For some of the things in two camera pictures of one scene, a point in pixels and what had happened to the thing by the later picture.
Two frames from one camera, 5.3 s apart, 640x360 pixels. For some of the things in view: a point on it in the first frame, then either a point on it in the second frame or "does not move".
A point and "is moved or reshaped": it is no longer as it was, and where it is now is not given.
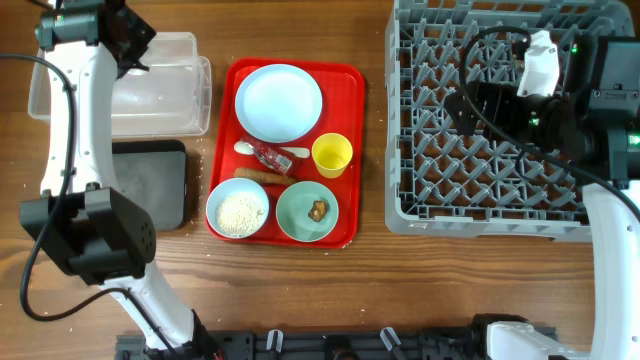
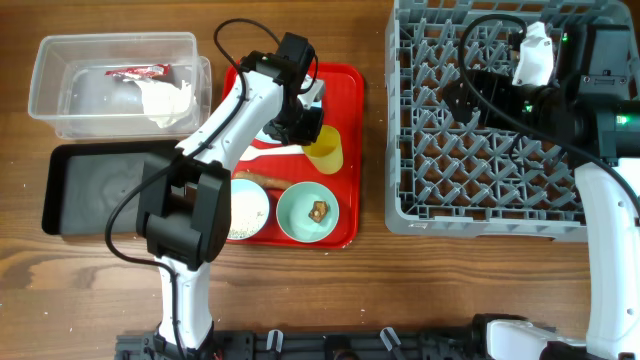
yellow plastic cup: [331, 152] is moved or reshaped
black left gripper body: [140, 38] to [291, 124]
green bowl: [292, 212] does not move
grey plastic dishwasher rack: [441, 182] does not move
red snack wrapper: [268, 157] to [143, 72]
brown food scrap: [318, 210] does not move
